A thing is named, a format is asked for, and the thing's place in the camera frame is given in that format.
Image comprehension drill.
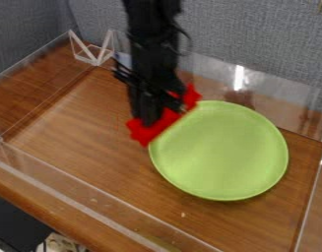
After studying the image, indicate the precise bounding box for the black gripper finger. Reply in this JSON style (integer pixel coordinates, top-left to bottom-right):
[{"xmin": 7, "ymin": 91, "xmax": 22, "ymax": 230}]
[
  {"xmin": 126, "ymin": 85, "xmax": 161, "ymax": 127},
  {"xmin": 160, "ymin": 94, "xmax": 185, "ymax": 113}
]

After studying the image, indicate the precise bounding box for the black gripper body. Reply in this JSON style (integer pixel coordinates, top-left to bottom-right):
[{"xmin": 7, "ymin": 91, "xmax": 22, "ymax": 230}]
[{"xmin": 112, "ymin": 35, "xmax": 187, "ymax": 109}]

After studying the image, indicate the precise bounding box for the red carrot block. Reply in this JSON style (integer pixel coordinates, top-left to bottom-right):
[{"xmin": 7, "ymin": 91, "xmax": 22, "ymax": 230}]
[{"xmin": 125, "ymin": 83, "xmax": 201, "ymax": 147}]

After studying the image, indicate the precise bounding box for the green round plate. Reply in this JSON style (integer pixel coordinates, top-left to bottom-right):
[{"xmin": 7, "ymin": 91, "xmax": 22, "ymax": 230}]
[{"xmin": 148, "ymin": 100, "xmax": 288, "ymax": 201}]

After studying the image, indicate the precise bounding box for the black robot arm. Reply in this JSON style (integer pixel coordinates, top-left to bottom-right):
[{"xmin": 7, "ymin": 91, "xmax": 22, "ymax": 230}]
[{"xmin": 113, "ymin": 0, "xmax": 185, "ymax": 127}]

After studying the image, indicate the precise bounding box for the clear acrylic enclosure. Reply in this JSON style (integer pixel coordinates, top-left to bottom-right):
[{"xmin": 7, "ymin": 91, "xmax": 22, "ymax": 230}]
[{"xmin": 0, "ymin": 35, "xmax": 322, "ymax": 252}]

